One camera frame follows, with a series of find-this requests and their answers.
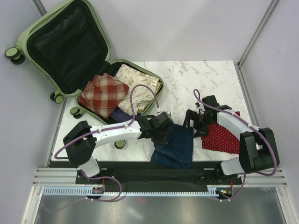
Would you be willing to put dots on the purple garment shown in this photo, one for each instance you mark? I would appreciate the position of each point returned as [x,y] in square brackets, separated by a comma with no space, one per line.
[120,116]

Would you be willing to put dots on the green hard-shell suitcase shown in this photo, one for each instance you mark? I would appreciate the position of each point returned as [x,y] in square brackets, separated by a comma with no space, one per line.
[69,47]

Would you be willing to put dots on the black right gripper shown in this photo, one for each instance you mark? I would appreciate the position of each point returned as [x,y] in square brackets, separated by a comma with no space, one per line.
[201,131]

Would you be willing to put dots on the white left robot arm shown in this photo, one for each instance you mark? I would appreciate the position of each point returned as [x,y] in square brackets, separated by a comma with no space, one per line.
[81,141]

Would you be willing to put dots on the blue denim jeans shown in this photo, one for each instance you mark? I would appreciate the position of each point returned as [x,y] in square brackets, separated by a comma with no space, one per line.
[177,153]

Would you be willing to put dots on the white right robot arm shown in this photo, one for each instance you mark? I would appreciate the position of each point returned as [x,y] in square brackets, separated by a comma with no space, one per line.
[258,150]

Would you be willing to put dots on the red plaid shirt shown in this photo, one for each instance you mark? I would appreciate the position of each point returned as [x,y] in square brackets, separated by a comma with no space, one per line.
[103,94]

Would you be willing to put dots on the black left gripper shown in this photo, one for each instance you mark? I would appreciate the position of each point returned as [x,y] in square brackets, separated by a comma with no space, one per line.
[162,141]

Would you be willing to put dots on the cream printed garment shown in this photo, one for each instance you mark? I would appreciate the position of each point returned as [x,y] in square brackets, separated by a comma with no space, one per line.
[141,87]

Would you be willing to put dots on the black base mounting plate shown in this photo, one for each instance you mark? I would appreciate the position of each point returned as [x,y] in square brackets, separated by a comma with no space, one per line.
[147,175]

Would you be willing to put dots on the red polka dot cloth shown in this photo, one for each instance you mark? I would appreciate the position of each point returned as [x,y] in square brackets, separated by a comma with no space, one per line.
[220,139]

